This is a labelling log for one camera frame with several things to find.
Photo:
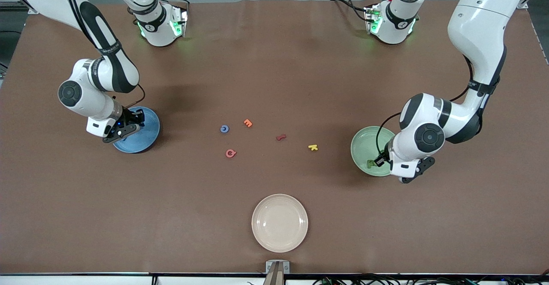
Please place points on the blue foam letter C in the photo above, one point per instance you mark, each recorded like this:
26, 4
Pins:
221, 129

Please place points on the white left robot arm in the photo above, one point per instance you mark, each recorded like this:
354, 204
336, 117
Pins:
480, 23

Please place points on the blue plate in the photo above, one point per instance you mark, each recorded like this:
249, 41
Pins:
146, 139

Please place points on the light green plate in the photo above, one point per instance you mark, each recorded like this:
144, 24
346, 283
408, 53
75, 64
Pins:
362, 148

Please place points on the red foam letter Q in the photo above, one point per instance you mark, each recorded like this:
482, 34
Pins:
227, 153

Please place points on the orange foam letter E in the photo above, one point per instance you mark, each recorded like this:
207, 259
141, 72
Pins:
248, 123

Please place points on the dark red foam letter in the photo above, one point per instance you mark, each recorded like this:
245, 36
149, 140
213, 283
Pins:
281, 138

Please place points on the beige plate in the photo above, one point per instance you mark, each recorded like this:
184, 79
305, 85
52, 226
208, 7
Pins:
279, 223

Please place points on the brown table cover sheet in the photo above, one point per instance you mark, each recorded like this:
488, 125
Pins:
274, 83

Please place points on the white table frame edge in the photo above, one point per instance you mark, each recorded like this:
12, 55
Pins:
85, 280

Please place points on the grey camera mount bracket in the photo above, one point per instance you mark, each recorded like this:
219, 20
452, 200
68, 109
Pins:
278, 272

